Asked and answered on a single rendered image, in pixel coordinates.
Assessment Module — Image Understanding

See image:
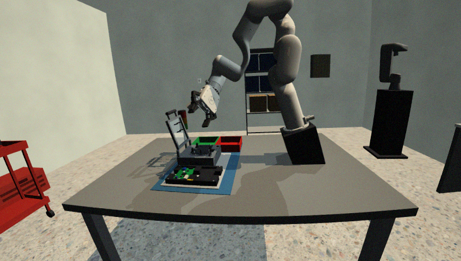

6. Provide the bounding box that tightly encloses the red bin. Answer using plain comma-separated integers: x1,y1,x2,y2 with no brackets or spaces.
216,136,242,152

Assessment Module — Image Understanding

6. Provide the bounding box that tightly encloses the green circuit board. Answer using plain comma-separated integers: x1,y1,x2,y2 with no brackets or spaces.
173,167,195,179

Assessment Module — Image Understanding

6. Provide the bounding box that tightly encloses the green bin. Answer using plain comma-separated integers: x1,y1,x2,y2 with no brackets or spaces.
192,136,219,145

